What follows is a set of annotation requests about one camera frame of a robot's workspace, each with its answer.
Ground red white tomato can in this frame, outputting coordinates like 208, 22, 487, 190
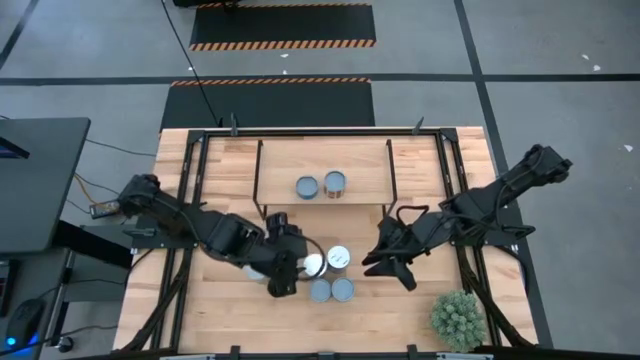
323, 170, 348, 200

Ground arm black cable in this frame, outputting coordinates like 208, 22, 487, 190
396, 203, 432, 227
297, 233, 328, 275

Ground blue pea pod can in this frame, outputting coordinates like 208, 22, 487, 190
326, 244, 352, 275

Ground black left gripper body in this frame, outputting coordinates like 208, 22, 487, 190
259, 232, 310, 275

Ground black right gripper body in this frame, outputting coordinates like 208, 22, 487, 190
375, 207, 454, 266

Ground dark grey desk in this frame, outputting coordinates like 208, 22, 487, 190
0, 117, 92, 257

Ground black electronic box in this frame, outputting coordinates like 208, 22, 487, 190
89, 198, 122, 221

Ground wooden shelf black legs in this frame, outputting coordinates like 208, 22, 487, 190
252, 138, 400, 222

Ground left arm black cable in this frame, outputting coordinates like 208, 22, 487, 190
297, 233, 328, 275

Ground Peaches label can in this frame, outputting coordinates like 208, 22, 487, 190
301, 253, 329, 279

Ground thin grey floor cable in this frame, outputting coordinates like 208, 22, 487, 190
83, 137, 158, 158

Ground green dotted Peas can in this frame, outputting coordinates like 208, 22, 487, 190
309, 277, 333, 304

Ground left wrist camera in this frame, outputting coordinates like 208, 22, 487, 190
267, 212, 302, 237

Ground white mixed vegetables can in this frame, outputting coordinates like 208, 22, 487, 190
331, 276, 357, 303

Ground green artificial plant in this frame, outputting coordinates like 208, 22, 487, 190
430, 289, 490, 354

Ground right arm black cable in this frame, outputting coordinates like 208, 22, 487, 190
396, 203, 432, 227

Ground black hazard stripe floor mat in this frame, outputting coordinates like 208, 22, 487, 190
188, 2, 378, 52
159, 76, 377, 129

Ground short teal can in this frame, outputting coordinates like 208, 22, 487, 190
295, 175, 320, 201

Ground black floor cable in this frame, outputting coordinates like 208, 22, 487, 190
159, 0, 224, 128

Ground orange yellow wires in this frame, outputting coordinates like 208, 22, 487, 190
72, 172, 111, 214

